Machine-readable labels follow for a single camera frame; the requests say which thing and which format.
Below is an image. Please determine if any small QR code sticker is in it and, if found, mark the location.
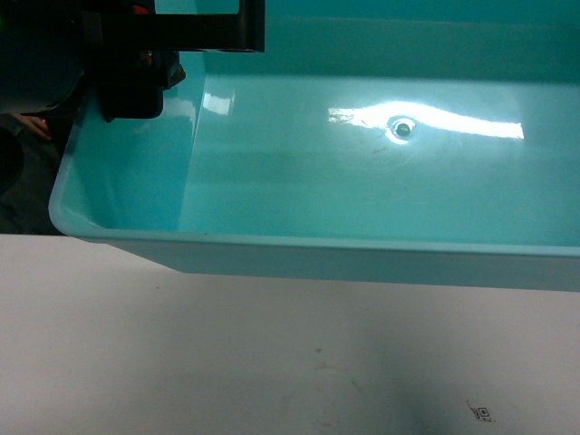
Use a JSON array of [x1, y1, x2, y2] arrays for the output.
[[466, 401, 495, 422]]

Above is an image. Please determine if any light teal plastic bin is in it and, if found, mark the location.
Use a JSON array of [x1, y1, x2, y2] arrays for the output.
[[50, 1, 579, 292]]

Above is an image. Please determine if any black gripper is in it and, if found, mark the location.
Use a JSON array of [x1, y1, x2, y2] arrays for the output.
[[85, 1, 266, 121]]

